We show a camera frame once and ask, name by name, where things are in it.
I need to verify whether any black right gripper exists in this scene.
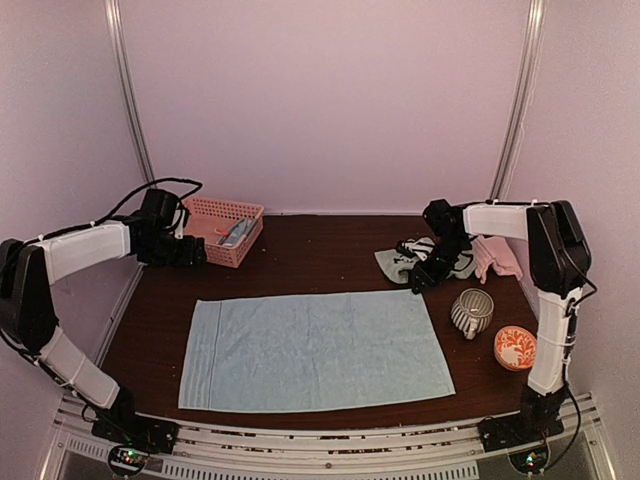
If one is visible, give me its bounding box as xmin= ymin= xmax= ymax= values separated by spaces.
xmin=413 ymin=235 xmax=470 ymax=293

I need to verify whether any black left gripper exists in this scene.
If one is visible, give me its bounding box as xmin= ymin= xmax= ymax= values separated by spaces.
xmin=143 ymin=230 xmax=206 ymax=267

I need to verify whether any blue polka dot striped towel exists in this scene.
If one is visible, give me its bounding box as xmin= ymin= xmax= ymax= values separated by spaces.
xmin=215 ymin=217 xmax=258 ymax=248

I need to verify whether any light blue terry towel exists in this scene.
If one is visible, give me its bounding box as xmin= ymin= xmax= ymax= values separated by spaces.
xmin=178 ymin=290 xmax=455 ymax=414

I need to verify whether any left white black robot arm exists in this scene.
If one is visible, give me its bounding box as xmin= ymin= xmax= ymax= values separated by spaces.
xmin=1 ymin=188 xmax=206 ymax=444

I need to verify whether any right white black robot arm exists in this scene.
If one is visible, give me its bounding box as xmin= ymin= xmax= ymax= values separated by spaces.
xmin=409 ymin=199 xmax=592 ymax=442

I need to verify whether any pale green terry towel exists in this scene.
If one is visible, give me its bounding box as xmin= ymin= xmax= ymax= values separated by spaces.
xmin=374 ymin=247 xmax=476 ymax=285

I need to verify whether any pink cloth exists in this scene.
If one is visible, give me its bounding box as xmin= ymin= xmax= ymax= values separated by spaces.
xmin=471 ymin=236 xmax=523 ymax=284

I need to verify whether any grey striped ceramic mug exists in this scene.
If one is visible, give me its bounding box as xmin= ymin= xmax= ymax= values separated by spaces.
xmin=450 ymin=288 xmax=494 ymax=341

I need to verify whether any pink perforated plastic basket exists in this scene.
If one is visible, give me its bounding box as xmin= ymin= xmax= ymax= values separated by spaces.
xmin=184 ymin=197 xmax=264 ymax=268

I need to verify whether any orange patterned ceramic bowl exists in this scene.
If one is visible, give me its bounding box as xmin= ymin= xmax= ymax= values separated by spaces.
xmin=493 ymin=326 xmax=537 ymax=372

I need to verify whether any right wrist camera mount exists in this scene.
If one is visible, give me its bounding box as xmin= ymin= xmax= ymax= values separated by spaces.
xmin=396 ymin=237 xmax=435 ymax=261

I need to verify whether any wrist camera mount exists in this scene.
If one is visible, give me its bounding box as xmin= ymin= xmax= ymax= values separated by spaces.
xmin=396 ymin=237 xmax=435 ymax=261
xmin=169 ymin=201 xmax=189 ymax=239

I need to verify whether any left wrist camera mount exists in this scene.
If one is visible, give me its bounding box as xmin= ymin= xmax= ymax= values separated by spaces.
xmin=169 ymin=201 xmax=189 ymax=239

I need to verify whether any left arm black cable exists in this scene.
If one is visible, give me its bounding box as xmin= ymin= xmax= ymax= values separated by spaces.
xmin=89 ymin=177 xmax=205 ymax=226

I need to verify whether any front aluminium rail base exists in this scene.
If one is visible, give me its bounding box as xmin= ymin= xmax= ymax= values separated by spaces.
xmin=52 ymin=392 xmax=609 ymax=480

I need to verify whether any right aluminium frame post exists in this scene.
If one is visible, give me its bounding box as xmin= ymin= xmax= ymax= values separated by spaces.
xmin=489 ymin=0 xmax=548 ymax=200

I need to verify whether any aluminium frame post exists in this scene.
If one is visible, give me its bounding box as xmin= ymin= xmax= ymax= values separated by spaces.
xmin=104 ymin=0 xmax=155 ymax=182
xmin=489 ymin=0 xmax=548 ymax=200

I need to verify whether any left aluminium frame post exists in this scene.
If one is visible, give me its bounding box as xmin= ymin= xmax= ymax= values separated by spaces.
xmin=104 ymin=0 xmax=155 ymax=182

